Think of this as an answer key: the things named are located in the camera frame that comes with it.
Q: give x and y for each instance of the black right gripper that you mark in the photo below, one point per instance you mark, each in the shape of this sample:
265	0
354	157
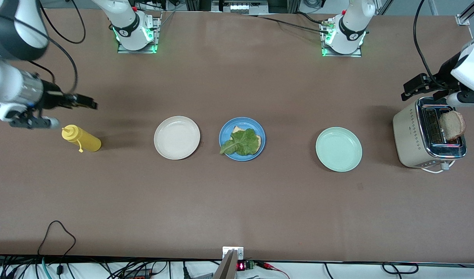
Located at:
52	99

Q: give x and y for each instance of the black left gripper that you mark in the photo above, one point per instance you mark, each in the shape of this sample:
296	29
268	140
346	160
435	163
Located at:
443	74

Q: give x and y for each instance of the yellow squeeze bottle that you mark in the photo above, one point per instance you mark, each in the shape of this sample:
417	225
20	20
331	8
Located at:
84	140

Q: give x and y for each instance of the brown toast slice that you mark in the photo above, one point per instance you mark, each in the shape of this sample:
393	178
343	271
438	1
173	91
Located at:
453	124
237	128

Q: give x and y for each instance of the green lettuce leaf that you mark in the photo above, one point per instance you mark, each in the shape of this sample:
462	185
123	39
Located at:
243	143

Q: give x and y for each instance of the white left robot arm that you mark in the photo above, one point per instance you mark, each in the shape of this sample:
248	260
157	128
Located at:
349	31

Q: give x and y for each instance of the pale green round plate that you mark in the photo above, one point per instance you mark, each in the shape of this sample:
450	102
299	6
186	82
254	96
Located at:
339	149

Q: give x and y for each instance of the beige round plate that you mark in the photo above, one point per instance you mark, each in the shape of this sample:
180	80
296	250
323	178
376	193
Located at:
177	138

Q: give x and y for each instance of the blue round plate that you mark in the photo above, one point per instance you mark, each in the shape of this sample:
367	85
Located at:
227	128

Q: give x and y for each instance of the beige chrome toaster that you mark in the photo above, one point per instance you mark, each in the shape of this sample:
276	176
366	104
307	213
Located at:
409	139

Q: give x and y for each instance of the aluminium corner profile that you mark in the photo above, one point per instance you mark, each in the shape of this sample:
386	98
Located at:
467	15

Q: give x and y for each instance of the grey electronics box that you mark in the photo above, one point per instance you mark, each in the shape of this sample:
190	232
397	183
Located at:
241	6

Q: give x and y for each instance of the red LED display module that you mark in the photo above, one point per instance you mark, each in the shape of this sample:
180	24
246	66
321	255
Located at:
243	266

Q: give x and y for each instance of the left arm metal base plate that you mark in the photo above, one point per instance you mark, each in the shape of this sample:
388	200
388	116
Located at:
357	55

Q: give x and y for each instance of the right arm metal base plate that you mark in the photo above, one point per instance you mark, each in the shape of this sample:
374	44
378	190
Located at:
158	35

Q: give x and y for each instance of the grey metal camera bracket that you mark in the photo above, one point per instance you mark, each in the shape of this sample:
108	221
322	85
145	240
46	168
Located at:
230	263

